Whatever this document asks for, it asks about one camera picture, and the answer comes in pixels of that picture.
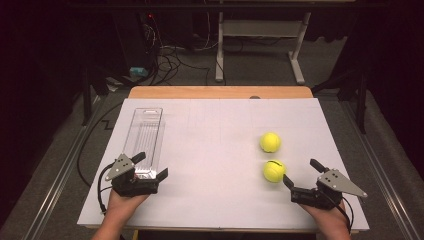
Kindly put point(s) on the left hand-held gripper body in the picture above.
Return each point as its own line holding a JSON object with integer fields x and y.
{"x": 125, "y": 185}

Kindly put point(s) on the person's right hand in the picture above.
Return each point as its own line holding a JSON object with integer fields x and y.
{"x": 330, "y": 218}

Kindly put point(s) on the white table cover sheet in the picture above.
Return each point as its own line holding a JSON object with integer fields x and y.
{"x": 213, "y": 150}

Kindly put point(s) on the clear plastic container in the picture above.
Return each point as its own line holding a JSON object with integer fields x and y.
{"x": 145, "y": 133}

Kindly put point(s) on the white metal table frame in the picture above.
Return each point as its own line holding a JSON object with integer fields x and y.
{"x": 260, "y": 28}

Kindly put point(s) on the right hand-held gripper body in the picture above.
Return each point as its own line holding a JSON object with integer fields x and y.
{"x": 320, "y": 196}

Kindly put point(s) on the black metal stand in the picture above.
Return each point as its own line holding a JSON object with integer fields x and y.
{"x": 87, "y": 96}

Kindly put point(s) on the small teal box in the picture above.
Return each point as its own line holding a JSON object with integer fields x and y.
{"x": 138, "y": 71}

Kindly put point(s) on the metal floor rail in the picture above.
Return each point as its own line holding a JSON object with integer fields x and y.
{"x": 63, "y": 173}
{"x": 380, "y": 170}

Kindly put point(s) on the dark computer tower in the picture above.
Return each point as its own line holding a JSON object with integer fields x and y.
{"x": 135, "y": 40}

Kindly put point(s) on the person's left hand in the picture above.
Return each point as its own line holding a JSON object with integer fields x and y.
{"x": 121, "y": 204}

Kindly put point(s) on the yellow tennis ball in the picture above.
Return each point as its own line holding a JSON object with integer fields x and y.
{"x": 274, "y": 171}
{"x": 270, "y": 142}

